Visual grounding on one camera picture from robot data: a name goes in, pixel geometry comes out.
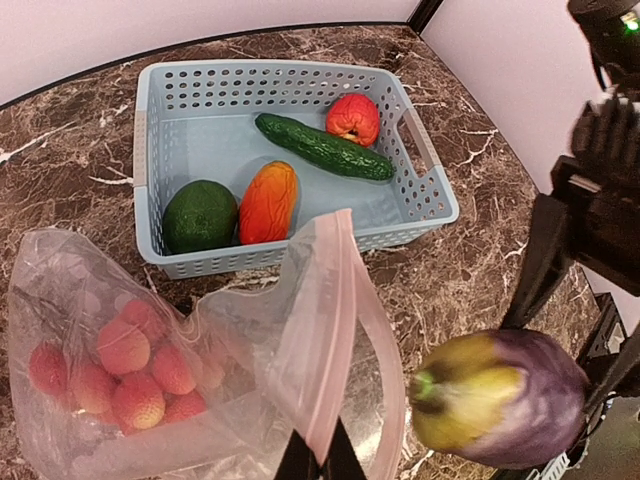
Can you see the orange persimmon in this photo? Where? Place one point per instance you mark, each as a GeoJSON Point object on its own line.
{"type": "Point", "coordinates": [267, 208]}

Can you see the clear zip top bag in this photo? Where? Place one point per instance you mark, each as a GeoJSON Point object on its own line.
{"type": "Point", "coordinates": [313, 348]}

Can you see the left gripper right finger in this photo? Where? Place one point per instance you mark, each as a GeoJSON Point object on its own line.
{"type": "Point", "coordinates": [342, 462]}

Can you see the red cherry bunch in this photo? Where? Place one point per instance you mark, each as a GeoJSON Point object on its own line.
{"type": "Point", "coordinates": [132, 374]}

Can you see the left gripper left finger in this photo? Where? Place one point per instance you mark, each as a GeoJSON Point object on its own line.
{"type": "Point", "coordinates": [298, 461]}

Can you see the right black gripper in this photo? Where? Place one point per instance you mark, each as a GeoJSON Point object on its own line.
{"type": "Point", "coordinates": [591, 215]}

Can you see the green pepper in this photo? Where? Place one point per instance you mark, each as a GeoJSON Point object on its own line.
{"type": "Point", "coordinates": [201, 216]}

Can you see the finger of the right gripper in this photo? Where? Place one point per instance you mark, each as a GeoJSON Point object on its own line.
{"type": "Point", "coordinates": [613, 374]}

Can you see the purple eggplant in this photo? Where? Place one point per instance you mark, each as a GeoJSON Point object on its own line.
{"type": "Point", "coordinates": [508, 398]}

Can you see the green cucumber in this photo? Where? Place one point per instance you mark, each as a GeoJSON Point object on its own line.
{"type": "Point", "coordinates": [323, 150]}

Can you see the right black frame post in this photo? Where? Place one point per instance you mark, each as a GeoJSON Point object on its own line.
{"type": "Point", "coordinates": [423, 14]}

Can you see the light blue plastic basket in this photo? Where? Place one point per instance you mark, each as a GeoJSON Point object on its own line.
{"type": "Point", "coordinates": [194, 120]}

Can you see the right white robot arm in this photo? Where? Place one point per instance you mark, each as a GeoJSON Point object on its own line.
{"type": "Point", "coordinates": [612, 31]}

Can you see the red apple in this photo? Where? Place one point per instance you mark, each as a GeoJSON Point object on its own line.
{"type": "Point", "coordinates": [354, 117]}

